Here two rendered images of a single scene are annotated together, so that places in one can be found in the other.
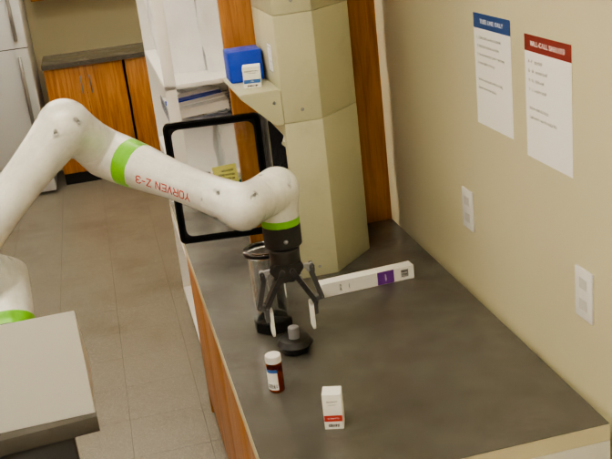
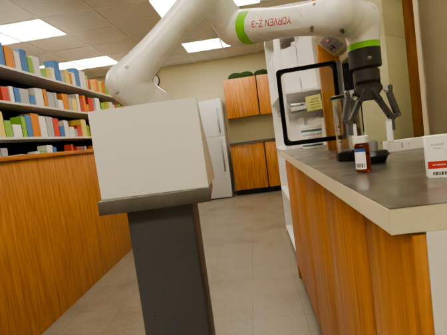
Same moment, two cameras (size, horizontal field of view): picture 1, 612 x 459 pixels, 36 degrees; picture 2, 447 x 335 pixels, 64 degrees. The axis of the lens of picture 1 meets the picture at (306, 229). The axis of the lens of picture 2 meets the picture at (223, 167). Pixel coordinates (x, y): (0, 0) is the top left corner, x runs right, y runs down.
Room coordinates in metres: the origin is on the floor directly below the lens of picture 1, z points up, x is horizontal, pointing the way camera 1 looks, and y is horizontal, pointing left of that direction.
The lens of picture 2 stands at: (0.97, 0.20, 1.07)
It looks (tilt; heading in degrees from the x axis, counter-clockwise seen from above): 4 degrees down; 16
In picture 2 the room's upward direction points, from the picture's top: 8 degrees counter-clockwise
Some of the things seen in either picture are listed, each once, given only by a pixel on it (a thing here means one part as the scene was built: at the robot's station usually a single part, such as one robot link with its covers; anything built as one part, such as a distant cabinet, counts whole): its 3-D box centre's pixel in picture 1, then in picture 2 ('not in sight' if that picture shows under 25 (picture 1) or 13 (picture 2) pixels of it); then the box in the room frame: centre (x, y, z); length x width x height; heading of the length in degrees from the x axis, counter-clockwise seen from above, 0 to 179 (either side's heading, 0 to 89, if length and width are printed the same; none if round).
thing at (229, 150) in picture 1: (219, 178); (309, 104); (2.89, 0.25, 1.19); 0.30 x 0.01 x 0.40; 93
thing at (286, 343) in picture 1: (294, 338); (373, 151); (2.14, 0.06, 0.97); 0.09 x 0.09 x 0.07
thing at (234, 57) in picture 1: (243, 64); not in sight; (2.82, 0.13, 1.55); 0.10 x 0.10 x 0.09; 11
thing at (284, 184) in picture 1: (275, 196); (360, 25); (2.13, 0.06, 1.35); 0.13 x 0.11 x 0.14; 144
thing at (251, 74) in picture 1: (251, 76); not in sight; (2.69, 0.10, 1.54); 0.05 x 0.05 x 0.06; 89
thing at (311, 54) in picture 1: (317, 135); (376, 62); (2.78, -0.07, 1.32); 0.32 x 0.25 x 0.77; 11
